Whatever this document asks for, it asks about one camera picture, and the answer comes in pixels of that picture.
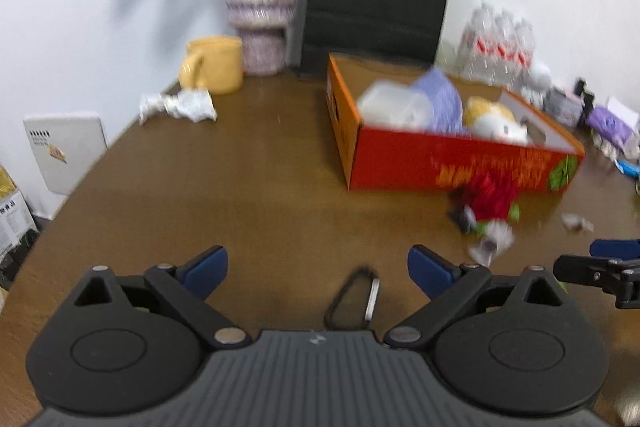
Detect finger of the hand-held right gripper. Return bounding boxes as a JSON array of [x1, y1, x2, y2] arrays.
[[552, 254, 640, 310], [589, 239, 640, 259]]

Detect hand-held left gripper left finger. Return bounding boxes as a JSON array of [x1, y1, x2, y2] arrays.
[[75, 246, 251, 349]]

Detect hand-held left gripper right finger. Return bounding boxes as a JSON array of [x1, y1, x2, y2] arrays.
[[384, 246, 564, 350]]

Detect small grey wrapper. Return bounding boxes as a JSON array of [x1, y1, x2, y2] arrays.
[[561, 213, 595, 233]]

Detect small clear plastic packet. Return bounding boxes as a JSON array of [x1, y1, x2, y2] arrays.
[[467, 222, 516, 268], [450, 206, 476, 235]]

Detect black carabiner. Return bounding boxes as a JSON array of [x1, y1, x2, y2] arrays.
[[323, 264, 382, 330]]

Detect red fabric rose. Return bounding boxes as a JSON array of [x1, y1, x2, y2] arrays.
[[457, 172, 522, 225]]

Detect red cardboard box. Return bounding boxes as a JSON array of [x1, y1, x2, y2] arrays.
[[326, 53, 586, 192]]

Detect white and yellow plush toy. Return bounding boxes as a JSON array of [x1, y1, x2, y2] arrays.
[[462, 97, 531, 146]]

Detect white plastic container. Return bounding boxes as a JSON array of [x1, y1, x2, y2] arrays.
[[356, 79, 433, 130]]

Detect purple drawstring pouch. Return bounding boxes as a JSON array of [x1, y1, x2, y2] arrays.
[[412, 68, 473, 138]]

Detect small white packets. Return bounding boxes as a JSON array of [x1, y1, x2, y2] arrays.
[[592, 132, 623, 160]]

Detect purple tissue pack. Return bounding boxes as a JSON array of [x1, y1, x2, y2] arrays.
[[585, 97, 640, 158]]

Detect crumpled white paper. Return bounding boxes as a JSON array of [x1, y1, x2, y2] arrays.
[[138, 88, 218, 124]]

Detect white box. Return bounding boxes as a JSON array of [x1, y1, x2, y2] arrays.
[[22, 111, 108, 196]]

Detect yellow mug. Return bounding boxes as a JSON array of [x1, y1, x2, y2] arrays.
[[178, 36, 244, 95]]

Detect purple marbled vase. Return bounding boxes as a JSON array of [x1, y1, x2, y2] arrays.
[[226, 0, 298, 76]]

